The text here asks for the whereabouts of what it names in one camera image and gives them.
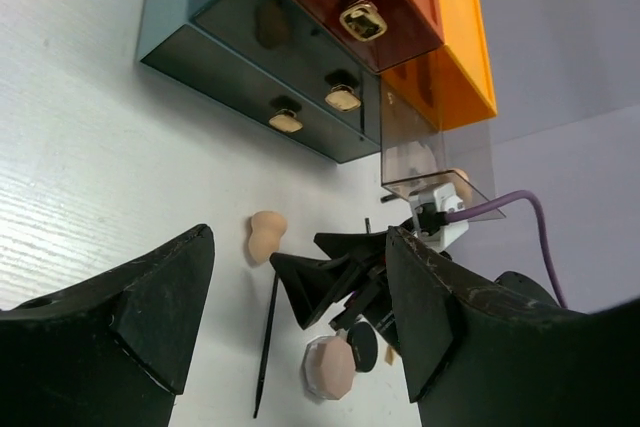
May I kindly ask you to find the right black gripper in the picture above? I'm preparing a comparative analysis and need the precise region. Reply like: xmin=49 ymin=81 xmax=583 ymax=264
xmin=270 ymin=231 xmax=400 ymax=352

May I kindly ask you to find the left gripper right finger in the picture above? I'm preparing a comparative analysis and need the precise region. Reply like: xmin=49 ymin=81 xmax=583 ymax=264
xmin=386 ymin=227 xmax=639 ymax=426

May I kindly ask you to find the beige makeup sponge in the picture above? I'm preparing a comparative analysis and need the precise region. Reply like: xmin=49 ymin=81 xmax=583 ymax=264
xmin=247 ymin=211 xmax=288 ymax=265
xmin=449 ymin=168 xmax=473 ymax=206

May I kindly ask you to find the right beige concealer tube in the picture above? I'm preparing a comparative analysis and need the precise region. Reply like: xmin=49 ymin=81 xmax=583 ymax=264
xmin=384 ymin=345 xmax=397 ymax=366

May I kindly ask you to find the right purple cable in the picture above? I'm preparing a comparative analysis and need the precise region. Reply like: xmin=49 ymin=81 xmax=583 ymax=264
xmin=447 ymin=190 xmax=569 ymax=309

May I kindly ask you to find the middle thin black brush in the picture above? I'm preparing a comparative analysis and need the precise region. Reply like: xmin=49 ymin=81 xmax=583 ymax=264
xmin=253 ymin=274 xmax=279 ymax=419

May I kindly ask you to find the yellow drawer box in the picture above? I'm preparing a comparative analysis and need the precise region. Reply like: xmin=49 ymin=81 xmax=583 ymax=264
xmin=382 ymin=0 xmax=498 ymax=131

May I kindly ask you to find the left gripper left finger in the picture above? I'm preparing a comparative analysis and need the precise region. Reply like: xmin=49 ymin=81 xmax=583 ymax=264
xmin=1 ymin=224 xmax=215 ymax=426

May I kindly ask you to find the black lid round jar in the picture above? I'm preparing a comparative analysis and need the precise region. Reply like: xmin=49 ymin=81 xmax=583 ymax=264
xmin=346 ymin=321 xmax=379 ymax=373

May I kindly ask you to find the dark teal drawer cabinet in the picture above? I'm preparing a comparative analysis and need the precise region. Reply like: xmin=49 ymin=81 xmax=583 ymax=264
xmin=137 ymin=0 xmax=380 ymax=163

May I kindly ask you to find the clear yellow box drawer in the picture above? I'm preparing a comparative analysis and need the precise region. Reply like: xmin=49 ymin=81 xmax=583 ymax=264
xmin=380 ymin=76 xmax=496 ymax=208

